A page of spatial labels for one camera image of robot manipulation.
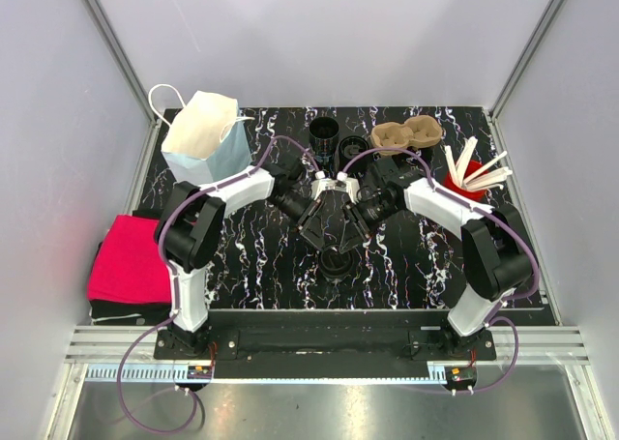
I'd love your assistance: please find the aluminium frame post right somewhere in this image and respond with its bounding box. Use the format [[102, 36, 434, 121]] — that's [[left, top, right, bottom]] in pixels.
[[488, 0, 567, 119]]

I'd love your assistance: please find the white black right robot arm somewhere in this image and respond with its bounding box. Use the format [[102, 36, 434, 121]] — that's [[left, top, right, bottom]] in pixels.
[[339, 158, 540, 360]]

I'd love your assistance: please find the black coffee cup with lid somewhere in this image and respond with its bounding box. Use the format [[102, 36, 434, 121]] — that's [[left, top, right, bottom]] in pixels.
[[338, 135, 369, 175]]

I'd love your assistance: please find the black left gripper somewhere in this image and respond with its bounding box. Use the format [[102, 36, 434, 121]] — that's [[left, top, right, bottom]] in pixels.
[[269, 191, 327, 253]]

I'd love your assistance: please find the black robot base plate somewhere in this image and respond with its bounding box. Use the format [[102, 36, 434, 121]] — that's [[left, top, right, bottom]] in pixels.
[[154, 309, 497, 383]]

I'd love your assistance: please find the aluminium frame post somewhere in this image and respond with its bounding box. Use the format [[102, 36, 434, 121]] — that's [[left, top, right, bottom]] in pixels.
[[81, 0, 157, 123], [488, 0, 567, 119]]

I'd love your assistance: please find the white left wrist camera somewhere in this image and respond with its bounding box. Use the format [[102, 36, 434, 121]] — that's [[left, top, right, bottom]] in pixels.
[[311, 170, 338, 200]]

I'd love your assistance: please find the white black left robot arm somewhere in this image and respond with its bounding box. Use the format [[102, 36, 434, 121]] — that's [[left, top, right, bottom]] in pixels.
[[155, 159, 325, 359]]

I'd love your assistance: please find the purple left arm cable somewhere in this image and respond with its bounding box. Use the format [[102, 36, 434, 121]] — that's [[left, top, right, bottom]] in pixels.
[[115, 135, 323, 434]]

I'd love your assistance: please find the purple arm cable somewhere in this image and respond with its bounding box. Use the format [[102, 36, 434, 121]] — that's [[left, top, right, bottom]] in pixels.
[[338, 145, 541, 396], [115, 135, 323, 434]]

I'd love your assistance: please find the aluminium frame post left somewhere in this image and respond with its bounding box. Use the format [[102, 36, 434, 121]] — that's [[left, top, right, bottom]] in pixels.
[[81, 0, 157, 123]]

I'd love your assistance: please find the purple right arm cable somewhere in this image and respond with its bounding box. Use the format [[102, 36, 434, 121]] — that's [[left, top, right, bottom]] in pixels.
[[338, 145, 541, 396]]

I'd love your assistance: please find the pink cloth on black pad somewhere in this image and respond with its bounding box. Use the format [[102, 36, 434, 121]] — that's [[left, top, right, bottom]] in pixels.
[[86, 215, 171, 326]]

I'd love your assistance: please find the white wrapped straw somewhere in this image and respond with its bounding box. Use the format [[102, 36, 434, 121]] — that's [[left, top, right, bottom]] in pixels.
[[464, 167, 513, 191], [462, 151, 508, 187], [456, 137, 478, 187], [445, 145, 466, 188]]

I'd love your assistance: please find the red plastic cup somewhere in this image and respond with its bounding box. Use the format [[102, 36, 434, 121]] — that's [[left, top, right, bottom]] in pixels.
[[443, 159, 486, 204]]

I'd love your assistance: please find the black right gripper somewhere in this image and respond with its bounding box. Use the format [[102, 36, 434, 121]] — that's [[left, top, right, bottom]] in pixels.
[[339, 195, 399, 254]]

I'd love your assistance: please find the light blue paper bag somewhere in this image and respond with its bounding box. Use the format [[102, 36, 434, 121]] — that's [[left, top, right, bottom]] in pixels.
[[148, 83, 251, 186]]

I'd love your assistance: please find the black cup lid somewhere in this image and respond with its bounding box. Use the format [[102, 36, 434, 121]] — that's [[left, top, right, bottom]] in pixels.
[[318, 246, 353, 279]]

